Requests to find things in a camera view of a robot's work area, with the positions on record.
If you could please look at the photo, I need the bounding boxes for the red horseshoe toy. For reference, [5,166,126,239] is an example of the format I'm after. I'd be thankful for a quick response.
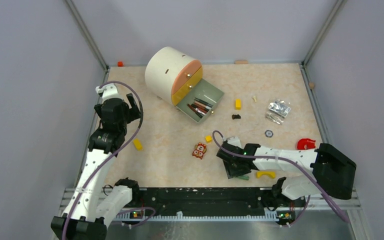
[296,138,316,150]

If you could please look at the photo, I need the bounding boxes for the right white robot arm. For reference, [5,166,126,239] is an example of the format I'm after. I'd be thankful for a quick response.
[212,130,357,223]

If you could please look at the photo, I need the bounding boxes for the wooden bead on frame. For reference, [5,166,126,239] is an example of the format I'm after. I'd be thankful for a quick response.
[308,82,315,90]

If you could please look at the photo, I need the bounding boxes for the dark red lip gloss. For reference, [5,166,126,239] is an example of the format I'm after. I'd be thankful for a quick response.
[189,105,208,116]

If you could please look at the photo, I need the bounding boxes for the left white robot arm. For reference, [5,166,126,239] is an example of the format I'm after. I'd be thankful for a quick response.
[50,81,144,240]

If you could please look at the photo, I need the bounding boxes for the yellow wedge block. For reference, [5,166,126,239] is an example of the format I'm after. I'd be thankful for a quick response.
[132,138,143,151]

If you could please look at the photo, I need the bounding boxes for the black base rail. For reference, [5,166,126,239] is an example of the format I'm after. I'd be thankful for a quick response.
[127,187,306,217]

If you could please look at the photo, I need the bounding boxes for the blue poker chip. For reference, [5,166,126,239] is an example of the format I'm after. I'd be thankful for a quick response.
[264,129,274,138]

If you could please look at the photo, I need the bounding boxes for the small black figurine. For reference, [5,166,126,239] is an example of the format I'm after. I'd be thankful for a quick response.
[231,114,242,120]

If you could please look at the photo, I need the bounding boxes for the wooden peg at wall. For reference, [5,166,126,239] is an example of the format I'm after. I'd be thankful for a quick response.
[234,59,249,65]

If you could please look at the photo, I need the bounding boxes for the clear plastic wrapper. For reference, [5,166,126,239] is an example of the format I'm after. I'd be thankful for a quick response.
[265,99,291,125]

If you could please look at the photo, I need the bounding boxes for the yellow rectangular block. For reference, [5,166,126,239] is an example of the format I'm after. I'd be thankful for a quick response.
[234,98,242,110]

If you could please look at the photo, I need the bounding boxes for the nude concealer tube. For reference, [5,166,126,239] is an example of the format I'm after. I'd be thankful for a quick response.
[195,101,211,110]

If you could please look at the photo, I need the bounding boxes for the red owl number toy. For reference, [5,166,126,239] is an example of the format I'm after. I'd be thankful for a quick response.
[192,142,207,160]

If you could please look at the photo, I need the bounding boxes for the small yellow cube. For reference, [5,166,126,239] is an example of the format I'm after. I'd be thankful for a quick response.
[204,135,213,143]

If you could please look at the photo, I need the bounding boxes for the red lip gloss tube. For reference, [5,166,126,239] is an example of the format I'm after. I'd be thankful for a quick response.
[191,104,208,114]

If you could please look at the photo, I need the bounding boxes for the brown lipstick tube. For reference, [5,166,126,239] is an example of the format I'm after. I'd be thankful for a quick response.
[187,104,204,119]

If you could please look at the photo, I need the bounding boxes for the yellow arch block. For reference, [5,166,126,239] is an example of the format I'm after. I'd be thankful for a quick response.
[255,171,276,179]

